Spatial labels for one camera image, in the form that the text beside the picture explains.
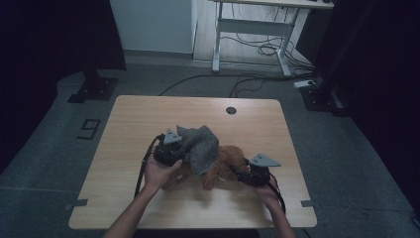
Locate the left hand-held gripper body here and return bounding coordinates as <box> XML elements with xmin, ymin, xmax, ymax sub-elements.
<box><xmin>153</xmin><ymin>128</ymin><xmax>186</xmax><ymax>168</ymax></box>

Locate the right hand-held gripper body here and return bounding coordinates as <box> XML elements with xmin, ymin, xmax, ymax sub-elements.
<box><xmin>242</xmin><ymin>153</ymin><xmax>282</xmax><ymax>188</ymax></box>

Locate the brown teddy bear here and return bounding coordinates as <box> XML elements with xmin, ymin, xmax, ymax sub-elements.
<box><xmin>160</xmin><ymin>144</ymin><xmax>251</xmax><ymax>192</ymax></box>

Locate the grey knit doll garment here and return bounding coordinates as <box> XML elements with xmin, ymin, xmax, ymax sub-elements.
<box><xmin>175</xmin><ymin>124</ymin><xmax>221</xmax><ymax>177</ymax></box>

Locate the person's left hand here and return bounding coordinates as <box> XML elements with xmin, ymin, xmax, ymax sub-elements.
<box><xmin>144</xmin><ymin>153</ymin><xmax>183</xmax><ymax>193</ymax></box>

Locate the person's right hand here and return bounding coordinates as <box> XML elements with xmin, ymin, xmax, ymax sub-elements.
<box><xmin>253</xmin><ymin>182</ymin><xmax>282</xmax><ymax>213</ymax></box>

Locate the black stand base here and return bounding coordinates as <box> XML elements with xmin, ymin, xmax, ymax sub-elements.
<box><xmin>299</xmin><ymin>82</ymin><xmax>349</xmax><ymax>118</ymax></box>
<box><xmin>66</xmin><ymin>67</ymin><xmax>120</xmax><ymax>104</ymax></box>

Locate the white power strip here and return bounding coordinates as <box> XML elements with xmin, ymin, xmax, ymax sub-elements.
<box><xmin>293</xmin><ymin>79</ymin><xmax>317</xmax><ymax>89</ymax></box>

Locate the dark curtain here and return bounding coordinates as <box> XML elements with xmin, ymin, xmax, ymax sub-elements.
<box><xmin>0</xmin><ymin>0</ymin><xmax>128</xmax><ymax>173</ymax></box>
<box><xmin>313</xmin><ymin>0</ymin><xmax>420</xmax><ymax>212</ymax></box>

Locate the long black floor cable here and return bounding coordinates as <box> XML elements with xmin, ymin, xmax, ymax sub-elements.
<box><xmin>157</xmin><ymin>73</ymin><xmax>298</xmax><ymax>97</ymax></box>

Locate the tangle of black cables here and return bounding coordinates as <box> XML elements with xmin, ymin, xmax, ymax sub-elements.
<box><xmin>220</xmin><ymin>33</ymin><xmax>315</xmax><ymax>72</ymax></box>

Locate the white metal desk frame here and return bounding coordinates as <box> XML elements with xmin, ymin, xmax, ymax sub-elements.
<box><xmin>211</xmin><ymin>0</ymin><xmax>335</xmax><ymax>77</ymax></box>

